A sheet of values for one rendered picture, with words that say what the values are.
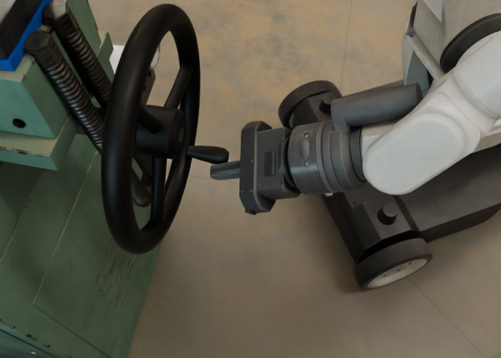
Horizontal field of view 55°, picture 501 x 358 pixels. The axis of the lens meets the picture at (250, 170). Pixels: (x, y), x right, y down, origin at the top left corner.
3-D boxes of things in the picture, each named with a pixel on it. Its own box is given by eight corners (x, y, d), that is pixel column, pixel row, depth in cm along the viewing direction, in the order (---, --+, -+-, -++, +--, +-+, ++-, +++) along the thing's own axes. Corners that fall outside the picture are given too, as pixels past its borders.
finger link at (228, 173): (206, 170, 67) (244, 165, 64) (220, 175, 69) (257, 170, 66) (206, 181, 66) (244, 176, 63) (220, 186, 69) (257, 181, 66)
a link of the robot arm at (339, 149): (355, 163, 65) (443, 152, 59) (333, 206, 57) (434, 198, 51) (332, 85, 61) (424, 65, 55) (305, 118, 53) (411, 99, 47)
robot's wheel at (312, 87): (271, 127, 155) (326, 116, 161) (277, 140, 152) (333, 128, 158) (284, 84, 138) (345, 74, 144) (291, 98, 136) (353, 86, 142)
